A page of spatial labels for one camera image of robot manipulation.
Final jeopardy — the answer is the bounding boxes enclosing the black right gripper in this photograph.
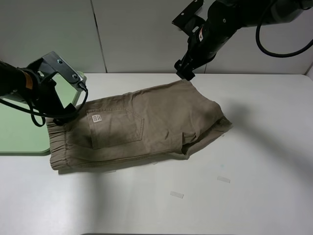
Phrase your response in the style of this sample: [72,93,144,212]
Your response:
[174,24,220,80]

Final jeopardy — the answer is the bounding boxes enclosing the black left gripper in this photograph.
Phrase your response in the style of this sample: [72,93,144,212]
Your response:
[22,68,76,125]

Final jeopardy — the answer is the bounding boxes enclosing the khaki shorts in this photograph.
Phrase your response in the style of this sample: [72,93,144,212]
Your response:
[46,80,232,170]

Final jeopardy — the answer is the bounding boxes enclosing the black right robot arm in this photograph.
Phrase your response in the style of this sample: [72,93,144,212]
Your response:
[172,0,313,81]

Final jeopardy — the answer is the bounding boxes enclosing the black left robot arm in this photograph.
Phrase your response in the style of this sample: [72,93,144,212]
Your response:
[0,62,78,127]

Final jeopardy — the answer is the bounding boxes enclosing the green plastic tray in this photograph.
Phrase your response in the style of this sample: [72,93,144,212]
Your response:
[0,74,84,156]

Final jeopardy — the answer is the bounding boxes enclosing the clear tape strip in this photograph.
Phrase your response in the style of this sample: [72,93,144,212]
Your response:
[170,191,184,199]
[217,176,231,184]

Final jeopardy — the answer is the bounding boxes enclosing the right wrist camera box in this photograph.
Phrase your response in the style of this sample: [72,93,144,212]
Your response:
[172,0,205,36]

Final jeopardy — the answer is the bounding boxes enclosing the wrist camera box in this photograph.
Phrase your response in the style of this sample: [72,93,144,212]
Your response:
[172,0,205,36]
[26,51,87,92]

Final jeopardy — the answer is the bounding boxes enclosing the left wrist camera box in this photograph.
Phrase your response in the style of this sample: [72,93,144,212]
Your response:
[26,51,87,92]

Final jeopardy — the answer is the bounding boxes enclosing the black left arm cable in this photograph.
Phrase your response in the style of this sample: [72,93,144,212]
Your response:
[0,83,89,127]

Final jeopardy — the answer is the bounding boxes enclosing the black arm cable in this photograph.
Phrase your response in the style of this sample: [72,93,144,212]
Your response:
[0,83,89,127]
[255,0,313,58]

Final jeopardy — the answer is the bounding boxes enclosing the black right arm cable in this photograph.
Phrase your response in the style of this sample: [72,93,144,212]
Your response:
[255,0,313,58]

